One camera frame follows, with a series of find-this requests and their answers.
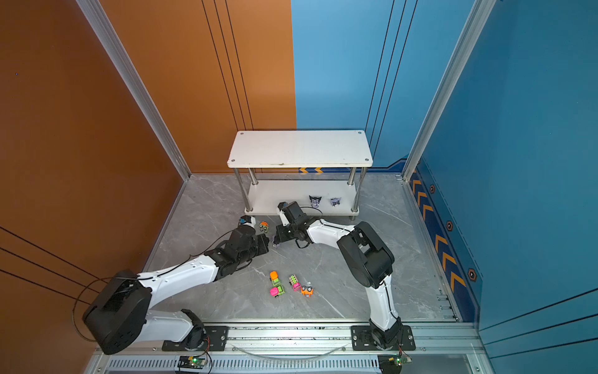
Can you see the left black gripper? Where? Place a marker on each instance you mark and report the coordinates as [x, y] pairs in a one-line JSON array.
[[264, 246]]

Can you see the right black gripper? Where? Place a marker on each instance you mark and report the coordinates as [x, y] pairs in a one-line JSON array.
[[279, 234]]

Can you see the orange green wheeled toy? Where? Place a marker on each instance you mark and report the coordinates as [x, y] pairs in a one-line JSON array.
[[264, 227]]

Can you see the black purple bat toy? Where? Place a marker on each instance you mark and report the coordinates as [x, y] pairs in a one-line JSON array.
[[315, 201]]

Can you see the purple toy car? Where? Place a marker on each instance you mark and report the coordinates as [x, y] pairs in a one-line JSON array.
[[335, 202]]

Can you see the green pink toy car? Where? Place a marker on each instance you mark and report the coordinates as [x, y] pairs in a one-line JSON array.
[[295, 284]]

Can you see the orange round toy car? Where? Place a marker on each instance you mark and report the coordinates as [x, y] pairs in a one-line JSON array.
[[307, 290]]

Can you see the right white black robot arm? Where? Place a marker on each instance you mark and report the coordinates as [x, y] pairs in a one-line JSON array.
[[368, 258]]

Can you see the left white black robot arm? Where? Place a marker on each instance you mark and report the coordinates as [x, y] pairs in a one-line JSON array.
[[124, 312]]

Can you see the white two-tier shelf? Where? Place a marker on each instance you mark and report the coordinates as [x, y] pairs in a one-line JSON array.
[[289, 166]]

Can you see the orange green toy car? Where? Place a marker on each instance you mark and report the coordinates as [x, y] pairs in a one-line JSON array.
[[275, 279]]

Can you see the pink green toy truck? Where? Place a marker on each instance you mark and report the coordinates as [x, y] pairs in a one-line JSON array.
[[277, 291]]

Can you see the left circuit board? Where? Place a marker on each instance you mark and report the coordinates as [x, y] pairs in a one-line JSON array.
[[192, 363]]

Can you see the circuit board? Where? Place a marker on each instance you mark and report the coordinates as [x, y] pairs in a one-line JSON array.
[[393, 364], [192, 363]]

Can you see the right circuit board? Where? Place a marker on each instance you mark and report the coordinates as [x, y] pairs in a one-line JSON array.
[[393, 364]]

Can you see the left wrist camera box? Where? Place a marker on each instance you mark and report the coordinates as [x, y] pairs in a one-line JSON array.
[[247, 220]]

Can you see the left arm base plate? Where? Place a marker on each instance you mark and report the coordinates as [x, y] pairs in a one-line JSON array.
[[210, 337]]

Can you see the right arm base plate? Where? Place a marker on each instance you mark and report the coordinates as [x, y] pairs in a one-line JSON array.
[[369, 338]]

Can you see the aluminium front rail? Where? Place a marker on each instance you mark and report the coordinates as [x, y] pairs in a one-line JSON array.
[[309, 347]]

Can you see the left aluminium corner post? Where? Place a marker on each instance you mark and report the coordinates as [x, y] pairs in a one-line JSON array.
[[116, 51]]

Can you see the aluminium corner post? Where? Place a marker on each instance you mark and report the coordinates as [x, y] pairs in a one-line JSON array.
[[476, 21], [116, 51]]

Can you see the right aluminium corner post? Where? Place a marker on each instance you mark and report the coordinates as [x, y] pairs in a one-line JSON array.
[[476, 21]]

